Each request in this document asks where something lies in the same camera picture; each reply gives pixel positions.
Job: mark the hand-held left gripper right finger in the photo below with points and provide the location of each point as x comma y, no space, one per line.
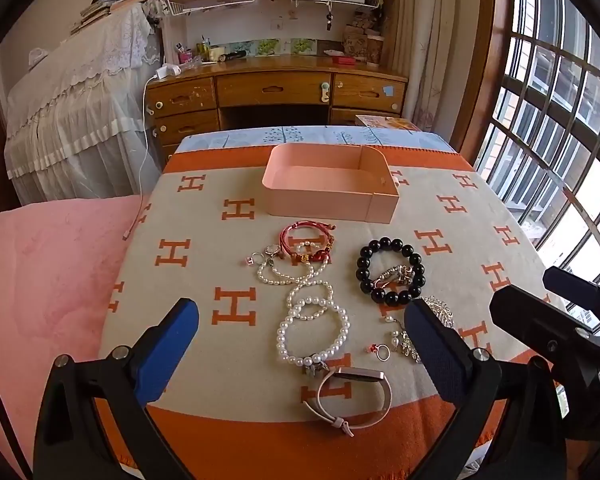
435,350

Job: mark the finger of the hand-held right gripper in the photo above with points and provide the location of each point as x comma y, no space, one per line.
535,317
587,300

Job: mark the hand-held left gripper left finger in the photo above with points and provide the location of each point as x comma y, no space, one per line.
167,345

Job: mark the silver crystal leaf brooch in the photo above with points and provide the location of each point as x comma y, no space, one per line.
442,310

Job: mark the pearl drop earring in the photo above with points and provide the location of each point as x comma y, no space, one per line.
395,340

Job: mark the pink smart watch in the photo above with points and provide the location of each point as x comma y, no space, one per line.
355,375

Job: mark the silver clasp charm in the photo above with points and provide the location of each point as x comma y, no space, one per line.
392,275

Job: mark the round crystal charm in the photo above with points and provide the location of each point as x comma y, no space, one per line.
273,250

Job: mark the pink cardboard box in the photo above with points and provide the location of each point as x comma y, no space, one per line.
325,200

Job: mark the orange and beige printed blanket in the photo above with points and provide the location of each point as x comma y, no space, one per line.
460,240

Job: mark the pink quilt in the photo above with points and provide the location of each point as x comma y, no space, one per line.
45,280

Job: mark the grid pane window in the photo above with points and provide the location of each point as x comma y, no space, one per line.
555,110

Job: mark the light blue printed sheet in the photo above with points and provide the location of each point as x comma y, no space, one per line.
240,136

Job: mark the orange magazine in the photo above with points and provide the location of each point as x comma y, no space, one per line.
387,123

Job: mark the scuffed wooden desk drawer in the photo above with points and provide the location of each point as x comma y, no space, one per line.
182,96

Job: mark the piano under white lace cover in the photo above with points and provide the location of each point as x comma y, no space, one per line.
75,110

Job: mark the wooden drawer with blue sticker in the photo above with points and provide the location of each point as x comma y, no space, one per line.
367,91

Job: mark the white charger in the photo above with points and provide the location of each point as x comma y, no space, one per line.
167,71

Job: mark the wide wooden desk drawer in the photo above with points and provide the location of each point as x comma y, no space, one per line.
272,89

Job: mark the teal child safety lock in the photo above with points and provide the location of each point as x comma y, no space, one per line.
323,92

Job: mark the pale floral curtain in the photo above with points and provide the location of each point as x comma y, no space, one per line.
440,50

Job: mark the pen holder with pens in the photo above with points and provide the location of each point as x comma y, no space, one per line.
205,50

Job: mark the wooden desk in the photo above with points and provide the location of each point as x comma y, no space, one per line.
280,65

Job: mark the red small box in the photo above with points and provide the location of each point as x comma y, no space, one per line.
343,59

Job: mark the strip of green pictures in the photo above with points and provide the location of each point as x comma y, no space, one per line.
265,47

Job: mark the stack of books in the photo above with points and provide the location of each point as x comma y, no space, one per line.
105,7

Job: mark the hanging keys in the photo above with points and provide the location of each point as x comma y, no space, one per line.
328,17

